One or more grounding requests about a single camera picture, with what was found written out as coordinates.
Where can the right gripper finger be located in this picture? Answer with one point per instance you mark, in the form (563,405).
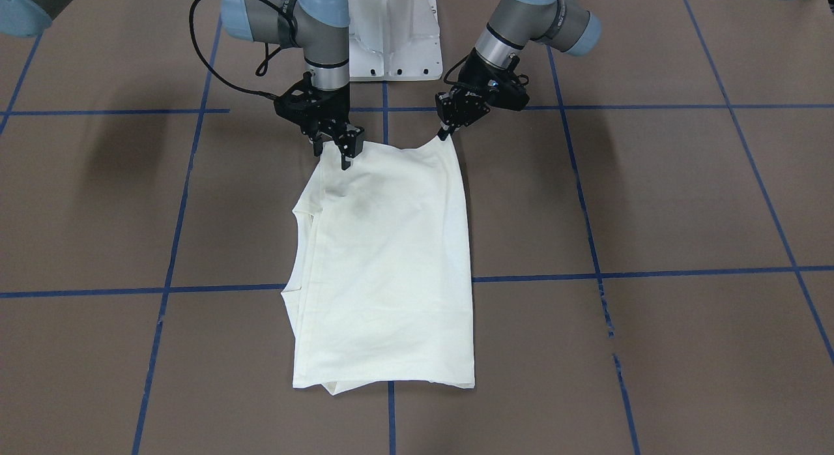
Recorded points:
(317,141)
(349,139)

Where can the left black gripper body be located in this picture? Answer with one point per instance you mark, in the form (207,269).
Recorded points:
(474,81)

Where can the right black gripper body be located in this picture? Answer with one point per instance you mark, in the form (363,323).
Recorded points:
(333,107)

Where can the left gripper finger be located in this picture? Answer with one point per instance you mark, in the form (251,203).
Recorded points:
(457,109)

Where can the cream long-sleeve cat shirt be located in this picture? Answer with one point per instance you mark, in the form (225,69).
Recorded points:
(381,288)

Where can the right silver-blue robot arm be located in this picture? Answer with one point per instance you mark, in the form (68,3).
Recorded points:
(320,28)

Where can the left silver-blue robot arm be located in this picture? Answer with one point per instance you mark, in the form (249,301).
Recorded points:
(562,25)

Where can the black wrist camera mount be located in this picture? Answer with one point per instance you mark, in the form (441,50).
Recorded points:
(297,104)

